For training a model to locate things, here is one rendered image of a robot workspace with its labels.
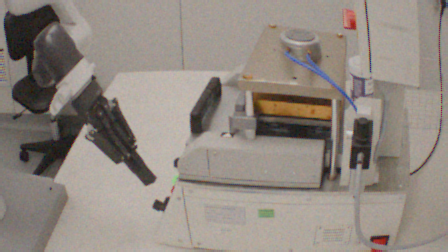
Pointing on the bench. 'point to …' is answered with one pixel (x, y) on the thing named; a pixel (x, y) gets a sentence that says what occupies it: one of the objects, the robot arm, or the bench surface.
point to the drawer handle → (204, 103)
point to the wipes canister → (359, 87)
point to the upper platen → (295, 109)
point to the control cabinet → (383, 71)
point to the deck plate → (399, 184)
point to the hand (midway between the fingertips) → (139, 168)
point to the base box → (277, 221)
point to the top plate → (297, 63)
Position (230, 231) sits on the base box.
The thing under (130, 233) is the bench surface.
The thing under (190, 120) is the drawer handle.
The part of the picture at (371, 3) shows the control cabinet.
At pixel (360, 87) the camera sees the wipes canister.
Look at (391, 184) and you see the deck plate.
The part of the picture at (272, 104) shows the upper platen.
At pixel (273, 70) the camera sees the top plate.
